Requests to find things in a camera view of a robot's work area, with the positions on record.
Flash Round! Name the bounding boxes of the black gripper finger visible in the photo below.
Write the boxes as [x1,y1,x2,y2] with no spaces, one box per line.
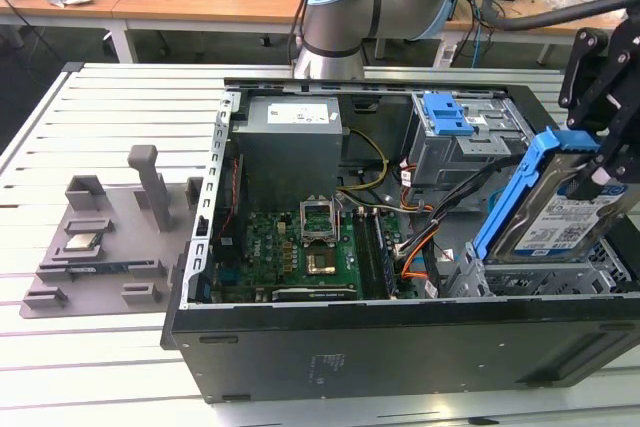
[569,36,640,201]
[558,26,612,132]

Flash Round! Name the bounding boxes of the hard disk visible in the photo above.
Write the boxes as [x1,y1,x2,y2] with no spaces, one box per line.
[472,129,631,266]

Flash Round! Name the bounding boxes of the metal disk bay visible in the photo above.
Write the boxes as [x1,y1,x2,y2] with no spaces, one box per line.
[443,239,632,299]

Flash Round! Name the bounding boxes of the white power adapter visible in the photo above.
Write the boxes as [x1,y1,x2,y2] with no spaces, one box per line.
[434,44,457,69]

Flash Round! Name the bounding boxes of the blue plastic drive latch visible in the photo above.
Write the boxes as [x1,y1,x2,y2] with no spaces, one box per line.
[422,91,474,138]

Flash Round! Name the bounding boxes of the grey metal drive cage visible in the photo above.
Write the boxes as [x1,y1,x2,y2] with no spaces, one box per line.
[407,91,540,189]

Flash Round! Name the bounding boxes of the locking lever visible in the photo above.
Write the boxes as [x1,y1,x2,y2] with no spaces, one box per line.
[333,192,347,243]

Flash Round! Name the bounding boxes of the metal socket cover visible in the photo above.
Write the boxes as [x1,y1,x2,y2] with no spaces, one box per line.
[298,194,341,244]

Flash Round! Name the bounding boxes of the grey power supply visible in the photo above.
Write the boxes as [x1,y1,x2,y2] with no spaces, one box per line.
[230,95,344,198]

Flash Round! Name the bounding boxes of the CPU socket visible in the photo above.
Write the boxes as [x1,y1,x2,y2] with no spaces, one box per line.
[303,244,340,278]

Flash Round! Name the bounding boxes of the black PC case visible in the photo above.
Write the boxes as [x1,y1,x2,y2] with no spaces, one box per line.
[159,76,640,403]

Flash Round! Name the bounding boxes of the black graphics card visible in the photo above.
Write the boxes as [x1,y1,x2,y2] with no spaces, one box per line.
[271,285,359,304]

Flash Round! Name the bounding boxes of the green motherboard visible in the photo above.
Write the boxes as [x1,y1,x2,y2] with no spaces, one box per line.
[212,206,401,303]

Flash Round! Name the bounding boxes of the wooden desk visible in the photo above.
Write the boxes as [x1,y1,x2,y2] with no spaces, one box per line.
[0,0,640,66]

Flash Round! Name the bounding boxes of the grey parts rack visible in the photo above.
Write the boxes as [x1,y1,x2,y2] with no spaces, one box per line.
[18,144,206,321]

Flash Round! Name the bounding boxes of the silver CPU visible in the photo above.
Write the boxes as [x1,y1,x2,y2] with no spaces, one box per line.
[66,233,105,254]

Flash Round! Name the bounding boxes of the black cable bundle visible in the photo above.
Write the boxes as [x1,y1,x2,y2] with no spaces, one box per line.
[393,152,526,268]

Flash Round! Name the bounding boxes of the yellow wires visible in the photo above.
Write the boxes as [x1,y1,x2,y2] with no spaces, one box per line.
[335,128,390,193]

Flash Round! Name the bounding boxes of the orange red wires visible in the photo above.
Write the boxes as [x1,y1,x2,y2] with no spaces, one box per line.
[398,245,429,282]

